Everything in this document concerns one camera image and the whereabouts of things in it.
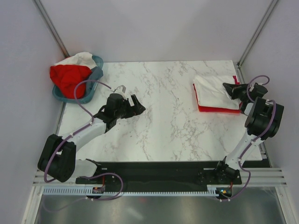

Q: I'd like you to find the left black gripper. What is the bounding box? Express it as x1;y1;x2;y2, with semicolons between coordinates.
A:
115;95;145;119

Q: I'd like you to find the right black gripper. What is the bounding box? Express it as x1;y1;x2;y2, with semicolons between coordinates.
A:
222;83;250;102

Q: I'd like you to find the white robot print t shirt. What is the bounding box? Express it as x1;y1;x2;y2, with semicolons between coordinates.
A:
193;75;241;110

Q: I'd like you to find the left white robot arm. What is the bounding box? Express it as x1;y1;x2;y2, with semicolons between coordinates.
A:
37;93;146;183

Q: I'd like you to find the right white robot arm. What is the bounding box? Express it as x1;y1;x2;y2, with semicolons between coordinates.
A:
214;83;284;184

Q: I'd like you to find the folded magenta t shirt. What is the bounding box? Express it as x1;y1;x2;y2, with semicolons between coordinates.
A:
233;76;240;85

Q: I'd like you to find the grey blue t shirt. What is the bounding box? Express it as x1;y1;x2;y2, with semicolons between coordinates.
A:
86;67;103;92

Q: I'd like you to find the teal laundry basket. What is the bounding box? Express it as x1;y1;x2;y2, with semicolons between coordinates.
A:
52;55;103;104

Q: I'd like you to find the plain white t shirt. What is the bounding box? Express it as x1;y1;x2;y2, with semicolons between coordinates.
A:
54;52;97;69

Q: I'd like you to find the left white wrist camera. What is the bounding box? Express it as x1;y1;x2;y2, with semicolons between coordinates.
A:
114;85;128;99

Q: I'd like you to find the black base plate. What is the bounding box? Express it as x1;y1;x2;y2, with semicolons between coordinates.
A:
76;161;242;191

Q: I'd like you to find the aluminium cross rail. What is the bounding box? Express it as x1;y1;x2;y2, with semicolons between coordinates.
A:
33;168;287;187

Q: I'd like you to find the right aluminium corner post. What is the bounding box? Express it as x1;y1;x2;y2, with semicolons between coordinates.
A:
236;0;280;69

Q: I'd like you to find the aluminium corner post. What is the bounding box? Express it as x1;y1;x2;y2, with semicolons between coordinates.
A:
236;0;280;69
32;0;70;58

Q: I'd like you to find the white slotted cable duct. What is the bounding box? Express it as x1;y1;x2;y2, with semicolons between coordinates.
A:
43;185;232;196

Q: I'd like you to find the left aluminium corner post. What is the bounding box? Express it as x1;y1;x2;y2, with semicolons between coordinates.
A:
32;0;70;58

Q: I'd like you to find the left aluminium side rail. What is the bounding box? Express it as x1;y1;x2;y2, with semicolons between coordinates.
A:
22;100;68;224

